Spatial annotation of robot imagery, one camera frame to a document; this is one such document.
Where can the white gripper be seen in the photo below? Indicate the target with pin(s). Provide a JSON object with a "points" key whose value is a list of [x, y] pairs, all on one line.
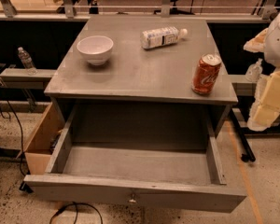
{"points": [[279, 44]]}

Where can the red coke can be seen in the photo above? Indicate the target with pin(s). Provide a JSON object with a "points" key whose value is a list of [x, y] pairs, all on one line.
{"points": [[206, 73]]}

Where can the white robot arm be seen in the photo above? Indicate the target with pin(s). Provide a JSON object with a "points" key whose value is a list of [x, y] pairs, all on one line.
{"points": [[266, 108]]}

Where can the clear bottle right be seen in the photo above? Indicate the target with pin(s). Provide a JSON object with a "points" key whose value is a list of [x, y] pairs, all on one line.
{"points": [[254, 71]]}

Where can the blue plastic bottle lying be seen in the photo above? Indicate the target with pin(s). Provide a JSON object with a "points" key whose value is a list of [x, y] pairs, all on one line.
{"points": [[155, 38]]}

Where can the clear water bottle left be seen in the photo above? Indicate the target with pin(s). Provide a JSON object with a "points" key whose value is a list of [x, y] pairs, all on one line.
{"points": [[27, 61]]}

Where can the grey bench right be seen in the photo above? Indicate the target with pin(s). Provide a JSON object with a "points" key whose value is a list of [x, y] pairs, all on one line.
{"points": [[242, 86]]}

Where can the grey bench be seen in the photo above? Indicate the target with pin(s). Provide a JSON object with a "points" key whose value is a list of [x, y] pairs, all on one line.
{"points": [[242, 86], [16, 78]]}

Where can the grey cabinet with top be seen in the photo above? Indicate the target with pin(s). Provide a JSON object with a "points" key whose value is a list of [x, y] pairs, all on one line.
{"points": [[164, 74]]}

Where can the open grey drawer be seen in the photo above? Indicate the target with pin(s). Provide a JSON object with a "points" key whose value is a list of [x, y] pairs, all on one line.
{"points": [[166, 154]]}

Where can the white ceramic bowl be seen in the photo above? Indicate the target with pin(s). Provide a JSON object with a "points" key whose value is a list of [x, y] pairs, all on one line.
{"points": [[96, 49]]}

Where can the metal drawer knob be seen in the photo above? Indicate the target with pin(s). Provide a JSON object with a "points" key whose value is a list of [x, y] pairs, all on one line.
{"points": [[132, 200]]}

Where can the cardboard box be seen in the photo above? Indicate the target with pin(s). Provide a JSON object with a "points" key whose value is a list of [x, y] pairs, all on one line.
{"points": [[37, 147]]}

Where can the grey bench left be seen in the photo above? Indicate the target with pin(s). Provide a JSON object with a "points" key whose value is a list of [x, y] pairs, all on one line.
{"points": [[16, 78]]}

